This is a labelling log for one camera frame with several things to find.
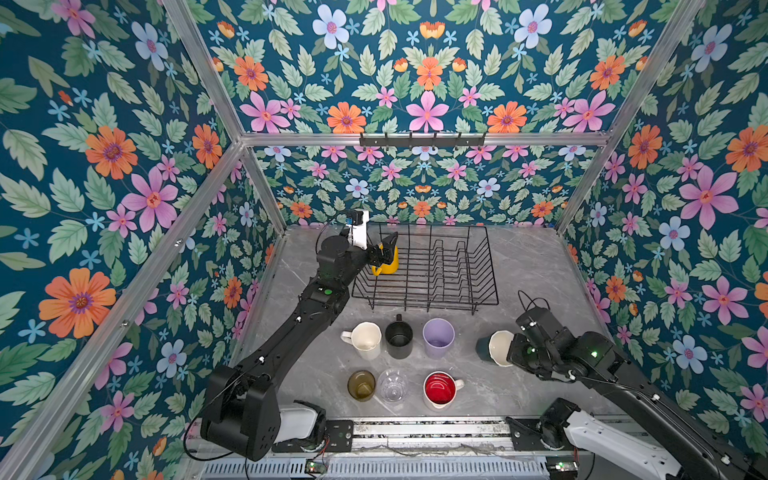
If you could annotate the yellow plastic cup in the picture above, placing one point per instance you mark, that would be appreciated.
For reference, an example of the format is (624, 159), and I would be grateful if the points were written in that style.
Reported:
(388, 268)

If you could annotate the clear glass cup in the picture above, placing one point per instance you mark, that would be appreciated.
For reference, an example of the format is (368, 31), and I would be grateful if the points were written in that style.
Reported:
(392, 385)

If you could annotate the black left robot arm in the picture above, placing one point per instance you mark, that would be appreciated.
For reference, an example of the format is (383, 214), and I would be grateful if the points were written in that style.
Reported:
(241, 412)

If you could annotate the black mug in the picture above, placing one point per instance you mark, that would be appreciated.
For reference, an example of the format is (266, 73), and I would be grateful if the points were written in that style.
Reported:
(399, 338)

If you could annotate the cream ceramic mug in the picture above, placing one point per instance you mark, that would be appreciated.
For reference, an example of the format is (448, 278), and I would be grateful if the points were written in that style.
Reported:
(366, 338)

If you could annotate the red and white mug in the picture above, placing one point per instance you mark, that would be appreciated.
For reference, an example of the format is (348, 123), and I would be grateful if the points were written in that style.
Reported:
(440, 389)

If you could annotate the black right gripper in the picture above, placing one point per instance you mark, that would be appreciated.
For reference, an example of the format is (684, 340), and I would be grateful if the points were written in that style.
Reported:
(513, 354)

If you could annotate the small green circuit board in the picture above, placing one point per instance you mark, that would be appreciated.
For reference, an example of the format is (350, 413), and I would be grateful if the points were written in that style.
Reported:
(315, 468)

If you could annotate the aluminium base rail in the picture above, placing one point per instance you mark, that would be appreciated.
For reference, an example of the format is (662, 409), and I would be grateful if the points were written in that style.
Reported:
(486, 447)

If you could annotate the black wire dish rack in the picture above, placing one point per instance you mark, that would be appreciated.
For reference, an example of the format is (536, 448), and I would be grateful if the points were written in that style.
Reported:
(439, 267)

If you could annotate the lilac plastic cup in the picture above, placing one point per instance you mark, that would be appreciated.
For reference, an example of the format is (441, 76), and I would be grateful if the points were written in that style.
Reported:
(438, 335)

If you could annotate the olive green glass cup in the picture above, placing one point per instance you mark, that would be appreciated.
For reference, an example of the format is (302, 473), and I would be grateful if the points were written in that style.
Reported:
(361, 385)

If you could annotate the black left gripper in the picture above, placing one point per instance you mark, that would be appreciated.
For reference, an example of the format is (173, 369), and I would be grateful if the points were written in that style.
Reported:
(387, 253)

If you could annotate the cream and green mug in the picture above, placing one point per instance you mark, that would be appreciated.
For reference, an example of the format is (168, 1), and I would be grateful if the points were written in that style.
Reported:
(495, 347)

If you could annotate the black wall hook rail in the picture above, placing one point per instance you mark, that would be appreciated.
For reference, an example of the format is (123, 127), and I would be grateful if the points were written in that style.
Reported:
(409, 140)

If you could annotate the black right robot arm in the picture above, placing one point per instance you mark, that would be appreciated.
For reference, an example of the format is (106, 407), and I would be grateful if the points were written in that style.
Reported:
(682, 449)

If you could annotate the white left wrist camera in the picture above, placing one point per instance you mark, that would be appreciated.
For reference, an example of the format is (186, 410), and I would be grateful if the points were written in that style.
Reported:
(356, 222)

